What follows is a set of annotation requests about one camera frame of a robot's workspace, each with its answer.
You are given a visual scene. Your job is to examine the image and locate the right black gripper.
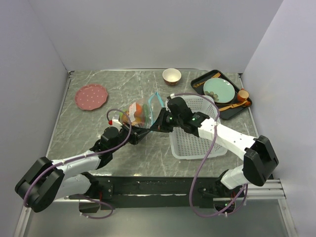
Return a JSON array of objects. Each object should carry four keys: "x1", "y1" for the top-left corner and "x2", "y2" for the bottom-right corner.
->
[{"x1": 150, "y1": 108, "x2": 183, "y2": 133}]

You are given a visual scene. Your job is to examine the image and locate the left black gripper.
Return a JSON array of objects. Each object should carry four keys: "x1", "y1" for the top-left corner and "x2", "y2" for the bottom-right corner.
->
[{"x1": 110, "y1": 121, "x2": 150, "y2": 153}]

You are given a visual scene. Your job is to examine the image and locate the clear zip top bag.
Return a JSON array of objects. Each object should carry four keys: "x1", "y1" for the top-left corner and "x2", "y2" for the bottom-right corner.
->
[{"x1": 119, "y1": 92, "x2": 164, "y2": 128}]

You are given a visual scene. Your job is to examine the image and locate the orange tangerine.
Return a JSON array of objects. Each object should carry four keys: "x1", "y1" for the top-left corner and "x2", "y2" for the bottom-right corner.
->
[
  {"x1": 121, "y1": 114, "x2": 131, "y2": 123},
  {"x1": 134, "y1": 103, "x2": 143, "y2": 117}
]

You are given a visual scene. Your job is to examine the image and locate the green chili pepper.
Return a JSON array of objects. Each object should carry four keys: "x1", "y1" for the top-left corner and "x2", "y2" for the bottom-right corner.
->
[{"x1": 142, "y1": 104, "x2": 149, "y2": 126}]

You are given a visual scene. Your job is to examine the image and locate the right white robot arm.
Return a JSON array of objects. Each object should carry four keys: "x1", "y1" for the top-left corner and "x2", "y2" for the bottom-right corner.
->
[{"x1": 150, "y1": 97, "x2": 279, "y2": 197}]

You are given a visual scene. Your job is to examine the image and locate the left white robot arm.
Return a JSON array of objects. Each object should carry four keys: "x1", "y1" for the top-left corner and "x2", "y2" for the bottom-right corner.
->
[{"x1": 15, "y1": 123, "x2": 150, "y2": 212}]

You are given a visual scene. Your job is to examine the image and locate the white plastic basket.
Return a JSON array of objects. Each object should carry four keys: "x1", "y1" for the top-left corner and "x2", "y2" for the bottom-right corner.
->
[{"x1": 169, "y1": 95, "x2": 218, "y2": 160}]

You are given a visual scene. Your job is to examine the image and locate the white ceramic bowl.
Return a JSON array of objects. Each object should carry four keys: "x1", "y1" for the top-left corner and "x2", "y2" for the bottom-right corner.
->
[{"x1": 162, "y1": 68, "x2": 182, "y2": 86}]

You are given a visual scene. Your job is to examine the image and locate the pink dotted plate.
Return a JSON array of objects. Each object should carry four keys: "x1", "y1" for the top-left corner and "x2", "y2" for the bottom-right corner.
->
[{"x1": 75, "y1": 84, "x2": 108, "y2": 111}]

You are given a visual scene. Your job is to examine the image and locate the black tray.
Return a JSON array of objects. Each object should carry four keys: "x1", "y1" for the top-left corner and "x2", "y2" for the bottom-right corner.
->
[{"x1": 193, "y1": 70, "x2": 252, "y2": 120}]

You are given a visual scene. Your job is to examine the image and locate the light green plate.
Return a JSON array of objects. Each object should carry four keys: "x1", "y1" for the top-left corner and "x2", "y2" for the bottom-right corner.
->
[{"x1": 203, "y1": 78, "x2": 235, "y2": 104}]

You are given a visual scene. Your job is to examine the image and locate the wooden spoon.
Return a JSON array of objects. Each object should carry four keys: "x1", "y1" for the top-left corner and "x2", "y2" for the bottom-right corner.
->
[{"x1": 218, "y1": 100, "x2": 251, "y2": 112}]

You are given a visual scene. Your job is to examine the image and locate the wooden chopsticks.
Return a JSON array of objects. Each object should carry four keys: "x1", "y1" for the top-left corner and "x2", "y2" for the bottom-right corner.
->
[{"x1": 191, "y1": 72, "x2": 221, "y2": 88}]

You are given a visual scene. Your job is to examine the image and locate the small brown cup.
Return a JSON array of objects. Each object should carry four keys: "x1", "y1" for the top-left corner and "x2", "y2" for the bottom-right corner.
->
[{"x1": 237, "y1": 88, "x2": 249, "y2": 102}]

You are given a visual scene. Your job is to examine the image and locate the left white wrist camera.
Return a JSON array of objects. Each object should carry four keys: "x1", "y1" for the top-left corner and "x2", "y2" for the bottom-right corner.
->
[{"x1": 108, "y1": 115, "x2": 122, "y2": 129}]

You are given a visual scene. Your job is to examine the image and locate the black base frame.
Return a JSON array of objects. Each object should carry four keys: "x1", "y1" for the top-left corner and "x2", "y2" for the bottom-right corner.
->
[{"x1": 84, "y1": 176, "x2": 240, "y2": 209}]

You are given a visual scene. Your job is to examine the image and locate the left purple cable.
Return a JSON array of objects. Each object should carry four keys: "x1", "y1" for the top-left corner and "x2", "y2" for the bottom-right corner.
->
[{"x1": 23, "y1": 108, "x2": 132, "y2": 220}]

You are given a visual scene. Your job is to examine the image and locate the purple cable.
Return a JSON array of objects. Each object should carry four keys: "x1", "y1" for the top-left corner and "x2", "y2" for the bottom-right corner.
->
[
  {"x1": 170, "y1": 92, "x2": 249, "y2": 218},
  {"x1": 23, "y1": 108, "x2": 132, "y2": 220}
]

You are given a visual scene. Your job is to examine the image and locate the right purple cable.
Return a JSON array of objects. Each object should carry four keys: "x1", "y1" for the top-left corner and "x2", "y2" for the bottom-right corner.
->
[{"x1": 170, "y1": 92, "x2": 249, "y2": 218}]

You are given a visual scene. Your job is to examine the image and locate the aluminium rail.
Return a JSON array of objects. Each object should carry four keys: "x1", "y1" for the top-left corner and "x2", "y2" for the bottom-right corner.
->
[{"x1": 54, "y1": 180, "x2": 285, "y2": 201}]

